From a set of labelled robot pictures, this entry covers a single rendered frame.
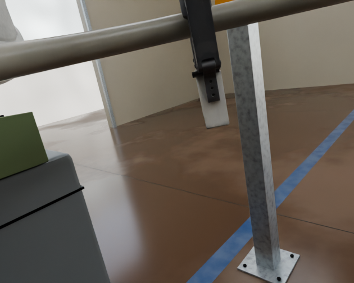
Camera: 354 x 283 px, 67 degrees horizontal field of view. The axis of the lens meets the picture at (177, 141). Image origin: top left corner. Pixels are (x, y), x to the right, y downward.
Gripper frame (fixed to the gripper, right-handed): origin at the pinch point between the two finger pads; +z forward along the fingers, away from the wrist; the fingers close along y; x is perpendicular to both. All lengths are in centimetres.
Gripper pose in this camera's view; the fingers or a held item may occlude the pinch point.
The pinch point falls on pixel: (211, 97)
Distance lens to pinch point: 37.0
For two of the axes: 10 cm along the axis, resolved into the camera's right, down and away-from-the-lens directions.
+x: 9.8, -2.0, -1.0
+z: 2.2, 9.2, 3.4
